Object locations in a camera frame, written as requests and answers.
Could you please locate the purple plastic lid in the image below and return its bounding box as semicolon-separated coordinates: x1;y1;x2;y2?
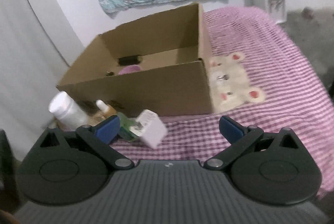
118;65;142;75

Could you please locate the gold ribbed jar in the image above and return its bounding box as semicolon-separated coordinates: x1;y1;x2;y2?
88;110;106;126

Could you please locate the green dropper bottle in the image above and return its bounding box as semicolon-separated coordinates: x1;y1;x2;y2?
95;99;139;142

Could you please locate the white plastic bottle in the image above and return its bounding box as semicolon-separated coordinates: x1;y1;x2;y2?
48;91;89;130

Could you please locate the white power adapter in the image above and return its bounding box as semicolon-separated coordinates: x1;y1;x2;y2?
130;109;168;149

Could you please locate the purple checkered tablecloth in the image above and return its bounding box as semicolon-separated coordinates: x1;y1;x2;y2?
112;8;333;196

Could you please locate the black tape roll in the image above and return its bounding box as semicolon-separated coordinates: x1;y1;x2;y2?
118;55;143;66

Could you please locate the brown cardboard box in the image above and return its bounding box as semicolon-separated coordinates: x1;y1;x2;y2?
57;4;213;116

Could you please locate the white water dispenser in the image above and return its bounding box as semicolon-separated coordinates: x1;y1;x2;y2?
252;0;287;24

